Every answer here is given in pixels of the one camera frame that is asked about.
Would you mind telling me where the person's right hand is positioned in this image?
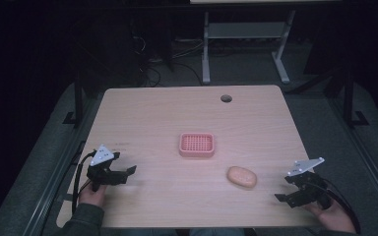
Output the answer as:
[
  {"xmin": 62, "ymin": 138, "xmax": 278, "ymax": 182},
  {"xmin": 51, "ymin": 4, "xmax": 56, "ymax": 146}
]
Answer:
[{"xmin": 302, "ymin": 198, "xmax": 357, "ymax": 235}]

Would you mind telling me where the grey metal stand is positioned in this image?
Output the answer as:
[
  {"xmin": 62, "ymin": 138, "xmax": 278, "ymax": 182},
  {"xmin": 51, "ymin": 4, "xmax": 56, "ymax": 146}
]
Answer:
[{"xmin": 201, "ymin": 9, "xmax": 297, "ymax": 86}]

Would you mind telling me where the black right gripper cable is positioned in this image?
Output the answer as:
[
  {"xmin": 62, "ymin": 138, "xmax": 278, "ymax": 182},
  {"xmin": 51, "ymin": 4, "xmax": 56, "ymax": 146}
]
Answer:
[{"xmin": 320, "ymin": 178, "xmax": 362, "ymax": 235}]

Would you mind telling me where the black metal stand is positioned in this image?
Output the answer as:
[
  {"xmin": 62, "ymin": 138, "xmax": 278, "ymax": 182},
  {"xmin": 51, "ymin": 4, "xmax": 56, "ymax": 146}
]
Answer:
[
  {"xmin": 340, "ymin": 63, "xmax": 370, "ymax": 129},
  {"xmin": 62, "ymin": 67, "xmax": 87, "ymax": 129}
]

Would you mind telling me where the bundle of floor cables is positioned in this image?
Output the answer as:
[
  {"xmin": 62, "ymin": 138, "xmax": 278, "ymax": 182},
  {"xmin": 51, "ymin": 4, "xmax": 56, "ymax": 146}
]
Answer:
[{"xmin": 129, "ymin": 30, "xmax": 205, "ymax": 89}]

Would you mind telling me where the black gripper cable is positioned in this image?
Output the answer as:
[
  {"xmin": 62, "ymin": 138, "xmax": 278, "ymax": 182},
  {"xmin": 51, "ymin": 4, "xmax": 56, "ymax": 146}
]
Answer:
[
  {"xmin": 320, "ymin": 178, "xmax": 362, "ymax": 235},
  {"xmin": 71, "ymin": 150, "xmax": 97, "ymax": 214}
]

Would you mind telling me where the person's left hand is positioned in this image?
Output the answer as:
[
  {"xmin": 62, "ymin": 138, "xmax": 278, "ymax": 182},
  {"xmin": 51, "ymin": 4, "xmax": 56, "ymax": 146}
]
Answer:
[{"xmin": 78, "ymin": 183, "xmax": 108, "ymax": 208}]

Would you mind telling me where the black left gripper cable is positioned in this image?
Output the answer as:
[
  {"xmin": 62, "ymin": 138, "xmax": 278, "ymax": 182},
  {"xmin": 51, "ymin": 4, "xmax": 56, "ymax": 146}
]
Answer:
[{"xmin": 71, "ymin": 150, "xmax": 97, "ymax": 214}]

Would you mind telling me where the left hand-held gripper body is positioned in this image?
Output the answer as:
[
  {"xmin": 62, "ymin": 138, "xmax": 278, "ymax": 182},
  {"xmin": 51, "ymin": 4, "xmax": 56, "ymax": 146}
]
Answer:
[{"xmin": 86, "ymin": 144, "xmax": 121, "ymax": 193}]

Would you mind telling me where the pink soap dish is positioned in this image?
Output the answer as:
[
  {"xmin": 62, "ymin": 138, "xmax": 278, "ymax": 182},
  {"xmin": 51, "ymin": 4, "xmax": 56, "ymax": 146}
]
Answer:
[{"xmin": 178, "ymin": 132, "xmax": 217, "ymax": 158}]

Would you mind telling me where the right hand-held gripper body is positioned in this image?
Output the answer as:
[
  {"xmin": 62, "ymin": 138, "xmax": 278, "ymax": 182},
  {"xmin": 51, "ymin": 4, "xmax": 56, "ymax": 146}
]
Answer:
[{"xmin": 283, "ymin": 156, "xmax": 333, "ymax": 210}]

